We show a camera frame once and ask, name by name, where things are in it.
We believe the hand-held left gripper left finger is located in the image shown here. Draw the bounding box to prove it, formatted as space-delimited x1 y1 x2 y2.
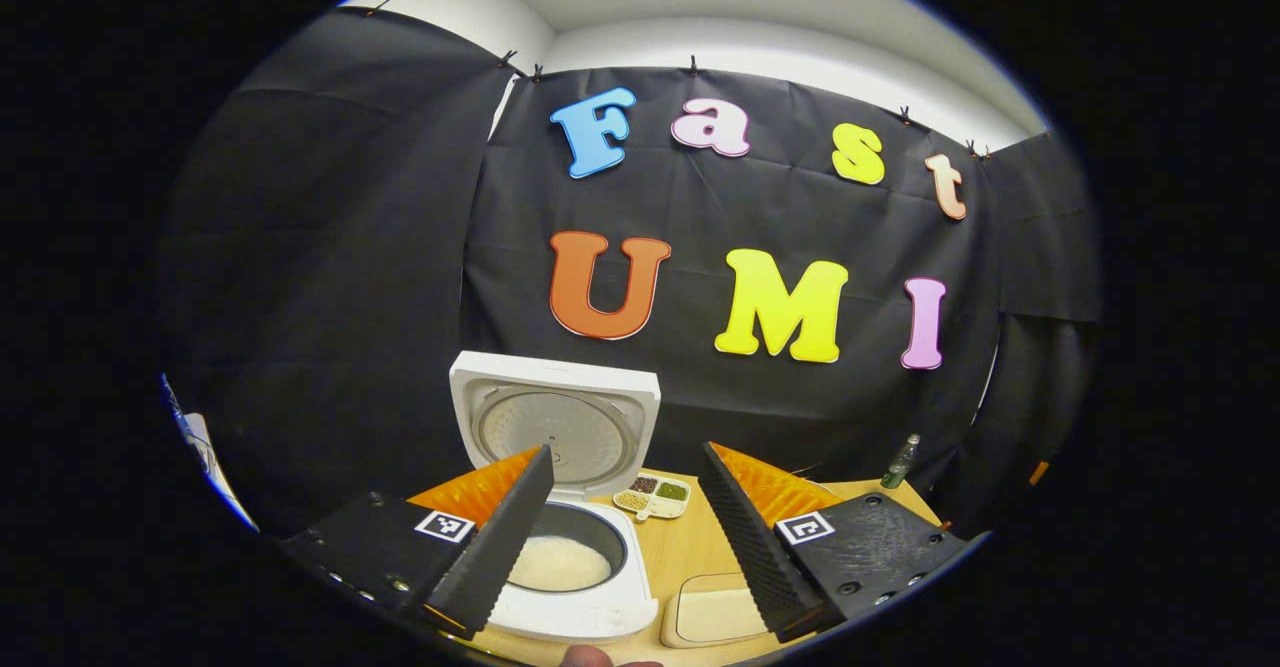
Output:
283 445 557 638

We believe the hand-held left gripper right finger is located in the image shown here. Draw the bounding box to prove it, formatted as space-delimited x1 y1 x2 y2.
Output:
697 442 973 645

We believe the clear rice container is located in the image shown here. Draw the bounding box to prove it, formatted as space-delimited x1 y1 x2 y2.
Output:
660 572 771 650

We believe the white rice cooker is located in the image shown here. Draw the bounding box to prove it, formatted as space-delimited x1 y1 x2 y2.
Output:
448 350 663 645

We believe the white divided grain dish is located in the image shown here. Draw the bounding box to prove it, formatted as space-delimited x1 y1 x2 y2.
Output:
612 472 693 523

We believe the clear green label water bottle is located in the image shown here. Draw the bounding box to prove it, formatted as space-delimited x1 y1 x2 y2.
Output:
880 434 921 490

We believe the black backdrop cloth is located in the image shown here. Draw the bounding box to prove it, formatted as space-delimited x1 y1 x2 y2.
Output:
160 7 1101 538

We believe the row of black cloth clips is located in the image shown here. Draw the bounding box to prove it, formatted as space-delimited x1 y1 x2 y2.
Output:
362 0 993 160

